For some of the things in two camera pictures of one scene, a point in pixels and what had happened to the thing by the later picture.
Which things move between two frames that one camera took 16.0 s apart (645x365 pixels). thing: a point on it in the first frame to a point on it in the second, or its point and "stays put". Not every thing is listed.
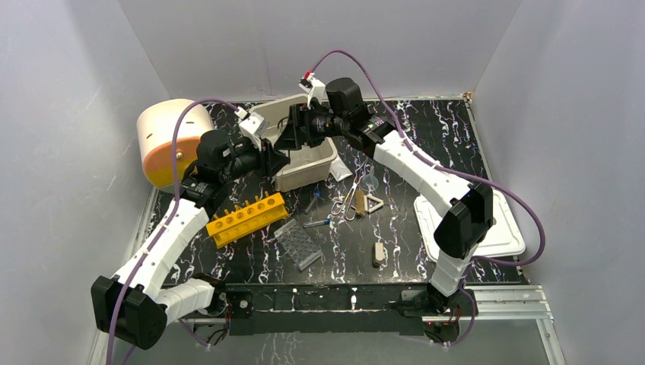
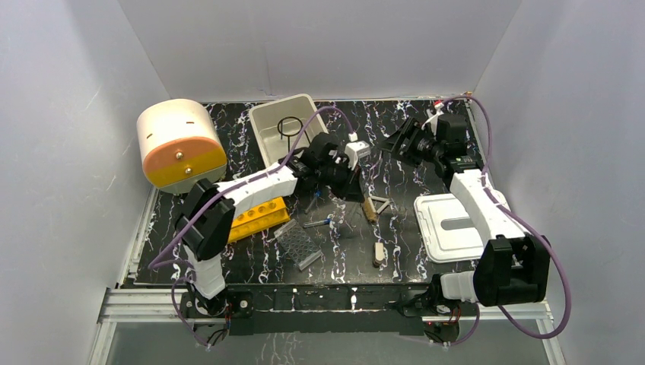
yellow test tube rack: (248, 220) stays put
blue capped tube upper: (316, 195) stays put
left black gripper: (265, 157) to (344, 183)
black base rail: (321, 309) stays put
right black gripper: (305, 119) to (413, 131)
